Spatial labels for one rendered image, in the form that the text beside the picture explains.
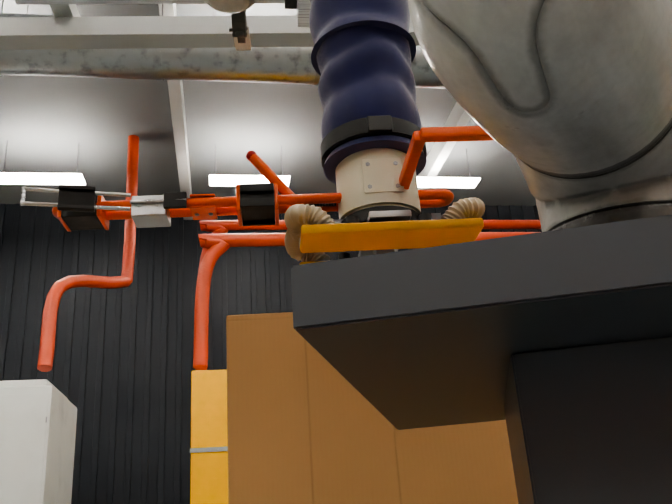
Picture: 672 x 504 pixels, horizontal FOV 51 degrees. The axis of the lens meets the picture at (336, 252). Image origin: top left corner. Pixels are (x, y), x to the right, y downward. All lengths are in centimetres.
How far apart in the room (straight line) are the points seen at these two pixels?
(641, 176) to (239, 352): 74
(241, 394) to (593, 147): 76
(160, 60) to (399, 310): 674
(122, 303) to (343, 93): 1107
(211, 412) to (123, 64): 402
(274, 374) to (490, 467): 37
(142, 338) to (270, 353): 1108
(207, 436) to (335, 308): 817
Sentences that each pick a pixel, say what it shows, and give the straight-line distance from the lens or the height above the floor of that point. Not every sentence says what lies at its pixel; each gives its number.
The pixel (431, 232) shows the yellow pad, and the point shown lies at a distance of 133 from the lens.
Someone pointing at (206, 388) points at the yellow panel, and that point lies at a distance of 865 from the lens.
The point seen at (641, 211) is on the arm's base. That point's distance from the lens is 61.
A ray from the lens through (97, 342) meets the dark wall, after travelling 1230.
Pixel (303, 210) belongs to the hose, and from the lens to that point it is 133.
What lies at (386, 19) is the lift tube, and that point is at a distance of 160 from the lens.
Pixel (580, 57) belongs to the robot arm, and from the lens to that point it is 46.
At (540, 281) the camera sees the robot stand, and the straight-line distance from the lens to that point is 40.
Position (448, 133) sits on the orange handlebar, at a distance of 126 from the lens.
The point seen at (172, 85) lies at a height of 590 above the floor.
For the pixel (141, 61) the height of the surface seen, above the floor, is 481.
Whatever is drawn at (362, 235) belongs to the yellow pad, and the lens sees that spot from 131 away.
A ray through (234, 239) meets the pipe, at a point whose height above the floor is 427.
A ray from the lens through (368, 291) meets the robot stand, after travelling 40.
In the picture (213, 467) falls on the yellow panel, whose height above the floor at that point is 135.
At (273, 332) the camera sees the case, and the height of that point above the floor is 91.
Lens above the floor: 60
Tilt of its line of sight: 21 degrees up
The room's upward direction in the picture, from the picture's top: 4 degrees counter-clockwise
